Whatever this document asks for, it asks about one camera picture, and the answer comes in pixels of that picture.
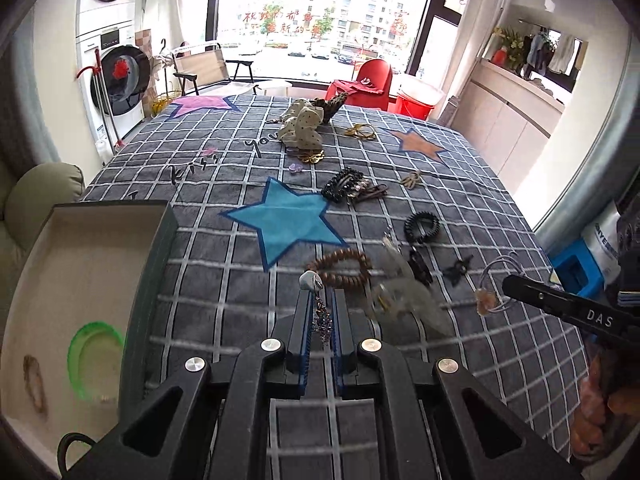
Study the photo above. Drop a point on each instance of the grey jewelry box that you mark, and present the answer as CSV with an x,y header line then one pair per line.
x,y
75,270

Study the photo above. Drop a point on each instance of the red bucket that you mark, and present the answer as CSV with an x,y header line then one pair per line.
x,y
420,100

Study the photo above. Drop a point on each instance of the flower bouquet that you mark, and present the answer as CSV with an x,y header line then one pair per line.
x,y
510,42

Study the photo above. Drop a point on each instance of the gold hair clip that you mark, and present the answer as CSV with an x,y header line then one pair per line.
x,y
307,156

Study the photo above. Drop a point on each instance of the grey curtain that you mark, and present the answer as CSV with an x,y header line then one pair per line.
x,y
15,110

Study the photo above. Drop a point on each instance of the white printed bag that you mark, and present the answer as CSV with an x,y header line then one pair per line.
x,y
602,240

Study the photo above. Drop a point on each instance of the brown hair clips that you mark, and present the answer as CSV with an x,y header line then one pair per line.
x,y
370,191

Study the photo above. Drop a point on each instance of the small purple hair clip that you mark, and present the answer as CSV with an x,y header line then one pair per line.
x,y
296,167

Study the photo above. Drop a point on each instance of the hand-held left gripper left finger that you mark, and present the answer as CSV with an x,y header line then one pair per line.
x,y
304,340

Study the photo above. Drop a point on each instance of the leopard print hair claw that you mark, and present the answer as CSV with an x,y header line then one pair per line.
x,y
330,106

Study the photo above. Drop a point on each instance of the grey checked star blanket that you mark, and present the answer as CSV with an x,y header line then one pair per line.
x,y
225,285

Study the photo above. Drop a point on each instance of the person's right hand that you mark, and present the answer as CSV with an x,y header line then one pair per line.
x,y
592,410

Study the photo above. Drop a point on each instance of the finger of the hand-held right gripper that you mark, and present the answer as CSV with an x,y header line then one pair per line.
x,y
550,302

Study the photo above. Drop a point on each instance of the blue plastic box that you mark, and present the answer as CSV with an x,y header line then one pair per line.
x,y
575,272

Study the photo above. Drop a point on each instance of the white washing machine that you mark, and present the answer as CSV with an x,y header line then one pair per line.
x,y
122,75

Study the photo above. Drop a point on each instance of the hanging clothes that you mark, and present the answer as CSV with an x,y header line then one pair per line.
x,y
560,55

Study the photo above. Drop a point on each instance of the red plastic chair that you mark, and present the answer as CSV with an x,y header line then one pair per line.
x,y
372,72

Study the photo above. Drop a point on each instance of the black beaded hair clips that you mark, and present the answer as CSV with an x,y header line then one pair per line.
x,y
340,185

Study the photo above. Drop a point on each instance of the cream polka-dot scrunchie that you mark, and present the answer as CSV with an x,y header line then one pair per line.
x,y
300,127

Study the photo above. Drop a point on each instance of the black folding chair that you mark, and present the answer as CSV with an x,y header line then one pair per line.
x,y
200,65

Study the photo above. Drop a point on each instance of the beige hair clip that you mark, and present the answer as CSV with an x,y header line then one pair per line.
x,y
411,179

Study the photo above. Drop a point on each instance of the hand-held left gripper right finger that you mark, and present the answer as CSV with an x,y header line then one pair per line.
x,y
340,340

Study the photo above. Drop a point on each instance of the green plastic bangle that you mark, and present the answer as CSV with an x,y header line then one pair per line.
x,y
75,360

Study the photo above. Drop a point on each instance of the beige sofa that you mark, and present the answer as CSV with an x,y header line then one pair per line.
x,y
45,195

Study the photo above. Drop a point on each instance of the clear plastic hair claw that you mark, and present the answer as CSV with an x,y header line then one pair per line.
x,y
405,300

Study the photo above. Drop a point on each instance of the black bow hair clip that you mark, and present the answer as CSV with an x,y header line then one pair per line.
x,y
457,270

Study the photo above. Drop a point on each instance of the beige cabinet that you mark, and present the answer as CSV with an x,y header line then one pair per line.
x,y
505,120

